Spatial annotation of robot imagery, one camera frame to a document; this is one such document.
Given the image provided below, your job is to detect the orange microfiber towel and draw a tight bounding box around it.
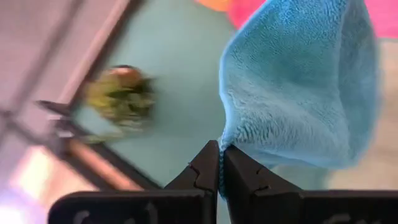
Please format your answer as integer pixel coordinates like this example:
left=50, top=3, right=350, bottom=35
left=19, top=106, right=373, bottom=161
left=195, top=0, right=234, bottom=13

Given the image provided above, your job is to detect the teal table mat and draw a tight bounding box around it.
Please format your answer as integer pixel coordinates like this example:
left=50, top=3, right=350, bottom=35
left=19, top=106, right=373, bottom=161
left=73, top=0, right=330, bottom=224

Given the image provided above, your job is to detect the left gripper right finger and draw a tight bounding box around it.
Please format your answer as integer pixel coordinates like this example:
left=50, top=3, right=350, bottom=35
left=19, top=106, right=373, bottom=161
left=222, top=144, right=398, bottom=224

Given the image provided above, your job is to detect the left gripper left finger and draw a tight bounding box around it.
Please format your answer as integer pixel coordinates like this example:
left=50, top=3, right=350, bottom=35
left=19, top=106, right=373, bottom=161
left=48, top=139, right=220, bottom=224

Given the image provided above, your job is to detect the pink microfiber towel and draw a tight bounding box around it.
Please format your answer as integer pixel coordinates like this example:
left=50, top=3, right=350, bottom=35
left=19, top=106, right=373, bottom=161
left=228, top=0, right=398, bottom=40

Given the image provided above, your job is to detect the small potted plant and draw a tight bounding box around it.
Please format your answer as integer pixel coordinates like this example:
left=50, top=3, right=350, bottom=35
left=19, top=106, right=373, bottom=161
left=82, top=64, right=158, bottom=142

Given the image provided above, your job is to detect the blue microfiber towel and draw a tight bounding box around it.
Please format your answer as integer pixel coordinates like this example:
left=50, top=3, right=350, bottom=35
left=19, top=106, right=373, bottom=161
left=217, top=0, right=382, bottom=202

